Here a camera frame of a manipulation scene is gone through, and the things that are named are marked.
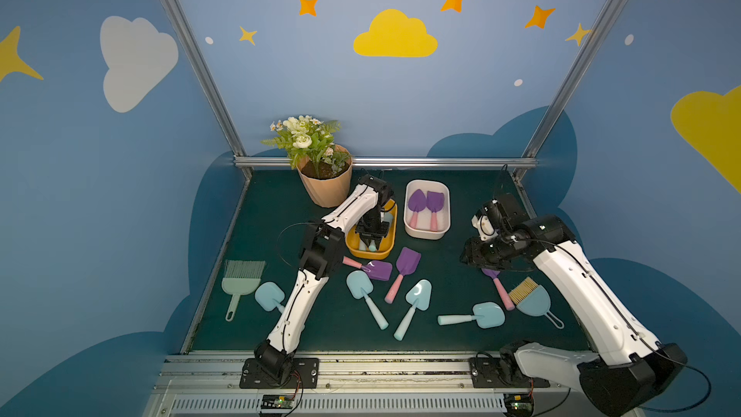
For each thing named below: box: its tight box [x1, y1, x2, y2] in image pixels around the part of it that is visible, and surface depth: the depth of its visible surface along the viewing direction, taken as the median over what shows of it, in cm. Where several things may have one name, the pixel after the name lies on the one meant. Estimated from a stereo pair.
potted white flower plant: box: [260, 114, 353, 209], surface depth 93 cm
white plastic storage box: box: [403, 179, 452, 240], surface depth 113 cm
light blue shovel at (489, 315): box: [437, 302, 506, 330], surface depth 86 cm
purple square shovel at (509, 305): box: [481, 268, 516, 311], surface depth 90 cm
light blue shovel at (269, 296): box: [254, 280, 286, 314], surface depth 88 cm
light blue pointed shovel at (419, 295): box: [393, 278, 434, 342], surface depth 90 cm
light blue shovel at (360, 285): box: [346, 270, 389, 331], surface depth 91 cm
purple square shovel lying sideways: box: [342, 255, 393, 281], surface depth 95 cm
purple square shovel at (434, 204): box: [426, 191, 445, 232], surface depth 113 cm
